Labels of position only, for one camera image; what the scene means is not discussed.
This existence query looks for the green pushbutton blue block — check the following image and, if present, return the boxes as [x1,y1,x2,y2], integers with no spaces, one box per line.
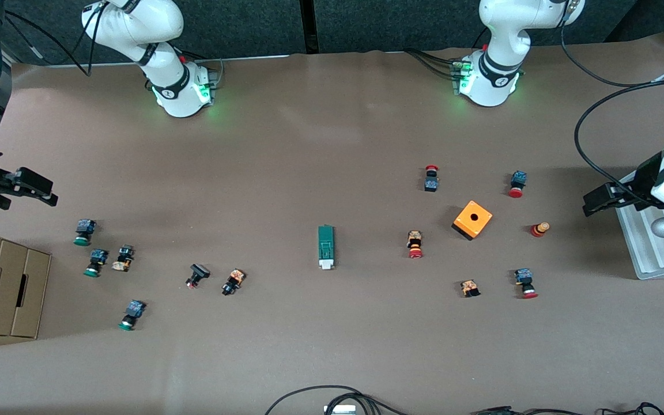
[73,218,97,247]
[118,299,147,332]
[83,248,109,278]

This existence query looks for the grey ribbed tray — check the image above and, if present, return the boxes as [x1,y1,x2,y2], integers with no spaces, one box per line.
[616,170,664,281]

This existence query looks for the brown cardboard box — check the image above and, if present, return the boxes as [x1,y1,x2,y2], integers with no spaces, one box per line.
[0,226,52,339]

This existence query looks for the red mushroom button blue block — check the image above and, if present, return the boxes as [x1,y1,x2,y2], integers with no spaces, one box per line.
[508,171,528,199]
[514,267,539,300]

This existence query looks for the black push button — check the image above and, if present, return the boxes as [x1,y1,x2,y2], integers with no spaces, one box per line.
[185,263,212,289]

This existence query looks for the brown paper table cover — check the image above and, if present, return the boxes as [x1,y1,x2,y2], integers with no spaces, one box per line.
[0,32,664,415]

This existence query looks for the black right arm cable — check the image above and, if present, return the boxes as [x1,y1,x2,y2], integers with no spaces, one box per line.
[3,3,108,78]

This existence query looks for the orange button enclosure box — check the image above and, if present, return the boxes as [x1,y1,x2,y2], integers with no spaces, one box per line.
[451,200,493,241]

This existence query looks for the black left base cables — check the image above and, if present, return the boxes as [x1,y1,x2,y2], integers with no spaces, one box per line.
[404,48,465,81]

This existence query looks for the black cable bundle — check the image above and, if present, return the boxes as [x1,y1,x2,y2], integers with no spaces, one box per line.
[470,402,664,415]

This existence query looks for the black divider post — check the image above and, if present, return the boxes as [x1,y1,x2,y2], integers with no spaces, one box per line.
[300,0,318,55]

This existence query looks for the black looped cable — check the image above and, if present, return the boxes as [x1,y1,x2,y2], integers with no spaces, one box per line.
[264,384,410,415]

